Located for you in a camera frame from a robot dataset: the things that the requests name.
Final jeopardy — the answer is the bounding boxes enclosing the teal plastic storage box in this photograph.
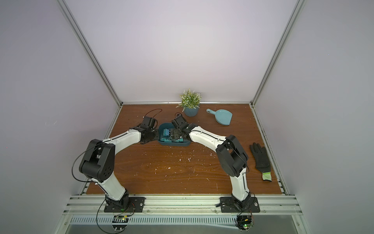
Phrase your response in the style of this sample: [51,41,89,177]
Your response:
[158,122,191,147]

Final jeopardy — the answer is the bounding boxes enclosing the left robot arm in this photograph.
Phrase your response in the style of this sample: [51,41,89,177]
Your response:
[79,116,158,210]

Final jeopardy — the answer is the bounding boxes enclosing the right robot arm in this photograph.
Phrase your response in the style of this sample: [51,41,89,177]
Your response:
[171,115,251,208]

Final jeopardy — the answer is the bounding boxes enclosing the small potted green plant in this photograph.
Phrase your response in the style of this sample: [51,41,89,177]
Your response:
[178,89,202,117]

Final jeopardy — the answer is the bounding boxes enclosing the light teal dustpan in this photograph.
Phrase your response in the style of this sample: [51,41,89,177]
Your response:
[206,109,233,126]

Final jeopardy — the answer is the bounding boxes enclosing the black work glove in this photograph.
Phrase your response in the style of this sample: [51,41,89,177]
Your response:
[250,142,272,182]

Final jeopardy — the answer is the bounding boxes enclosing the left controller board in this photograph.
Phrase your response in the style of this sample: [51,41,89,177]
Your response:
[112,215,130,233]

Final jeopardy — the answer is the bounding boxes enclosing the controller board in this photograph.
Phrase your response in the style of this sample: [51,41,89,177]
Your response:
[112,215,130,233]
[236,215,254,231]

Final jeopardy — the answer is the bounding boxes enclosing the right controller board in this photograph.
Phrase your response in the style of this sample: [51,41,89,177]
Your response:
[236,215,254,231]

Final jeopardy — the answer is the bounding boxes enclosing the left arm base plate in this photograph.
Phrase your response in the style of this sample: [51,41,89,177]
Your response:
[104,197,146,213]

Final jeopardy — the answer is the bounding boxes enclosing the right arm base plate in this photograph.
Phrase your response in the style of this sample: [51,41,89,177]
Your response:
[216,196,261,213]

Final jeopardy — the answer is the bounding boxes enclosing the aluminium front rail frame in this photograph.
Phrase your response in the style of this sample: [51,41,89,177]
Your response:
[55,195,310,234]

